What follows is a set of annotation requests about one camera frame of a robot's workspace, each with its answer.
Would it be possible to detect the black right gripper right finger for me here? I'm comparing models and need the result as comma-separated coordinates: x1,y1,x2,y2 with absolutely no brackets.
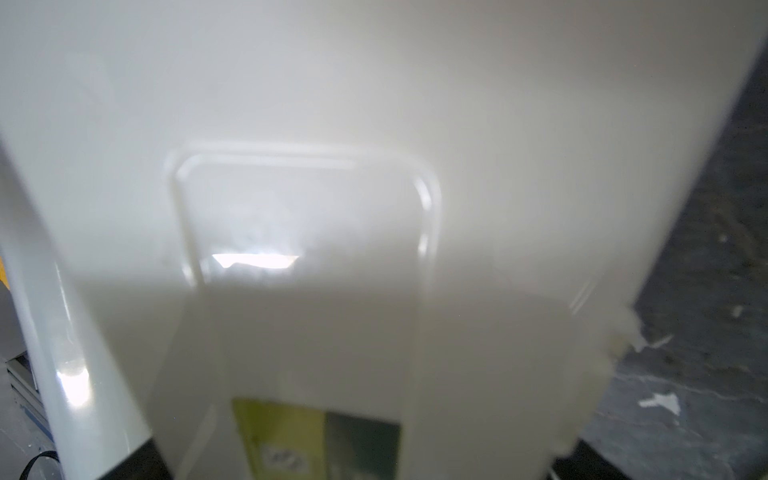
548,440,630,480

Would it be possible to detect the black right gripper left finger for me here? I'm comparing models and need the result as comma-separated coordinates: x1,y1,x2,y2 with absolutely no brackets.
100,439,173,480

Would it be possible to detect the cream wrap dispenser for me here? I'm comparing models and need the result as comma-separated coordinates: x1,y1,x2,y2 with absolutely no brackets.
1,1,767,479

